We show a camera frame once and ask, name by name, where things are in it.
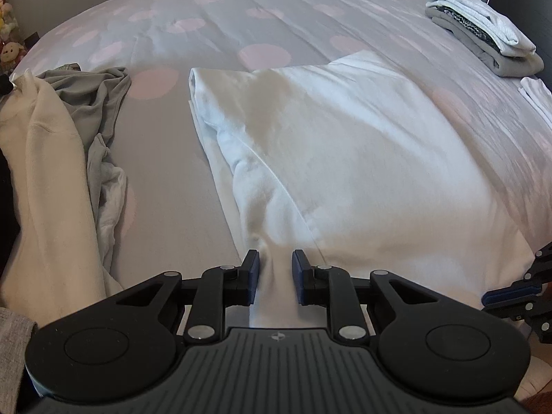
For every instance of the grey knit cloth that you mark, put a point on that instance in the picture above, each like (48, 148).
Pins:
(15, 353)

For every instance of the grey folded garment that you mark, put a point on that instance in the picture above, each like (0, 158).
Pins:
(513, 64)

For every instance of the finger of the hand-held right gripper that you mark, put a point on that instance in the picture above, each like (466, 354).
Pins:
(524, 310)
(530, 287)

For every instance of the white sweatshirt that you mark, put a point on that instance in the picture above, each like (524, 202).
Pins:
(345, 159)

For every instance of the cream sweatshirt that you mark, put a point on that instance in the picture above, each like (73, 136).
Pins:
(47, 189)

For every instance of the clear tube of plush toys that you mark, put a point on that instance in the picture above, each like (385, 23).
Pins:
(8, 51)

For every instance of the dark patterned folded garment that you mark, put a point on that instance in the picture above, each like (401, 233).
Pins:
(463, 21)

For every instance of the light grey garment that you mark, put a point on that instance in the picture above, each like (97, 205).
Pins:
(113, 198)

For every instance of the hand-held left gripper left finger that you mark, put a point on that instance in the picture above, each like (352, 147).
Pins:
(254, 278)

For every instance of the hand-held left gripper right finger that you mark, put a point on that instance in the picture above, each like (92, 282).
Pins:
(297, 278)

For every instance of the polka dot bed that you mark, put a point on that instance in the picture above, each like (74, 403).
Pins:
(258, 17)

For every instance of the small white folded garment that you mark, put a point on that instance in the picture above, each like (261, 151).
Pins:
(539, 97)

